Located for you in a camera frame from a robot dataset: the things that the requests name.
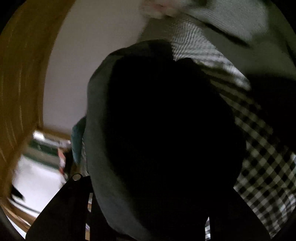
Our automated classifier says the black white gingham bedsheet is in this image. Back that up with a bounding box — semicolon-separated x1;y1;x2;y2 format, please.
204;74;295;240

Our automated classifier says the black large garment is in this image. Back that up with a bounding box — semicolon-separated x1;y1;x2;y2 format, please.
84;40;246;240

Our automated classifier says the teal pillow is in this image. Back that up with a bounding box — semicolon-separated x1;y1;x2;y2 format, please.
71;116;86;165

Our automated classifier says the pink white plush toy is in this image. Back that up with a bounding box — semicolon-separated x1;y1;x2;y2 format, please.
139;0;195;19

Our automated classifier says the thin striped grey pillow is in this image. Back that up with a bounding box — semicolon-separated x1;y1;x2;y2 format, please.
170;20;250;90

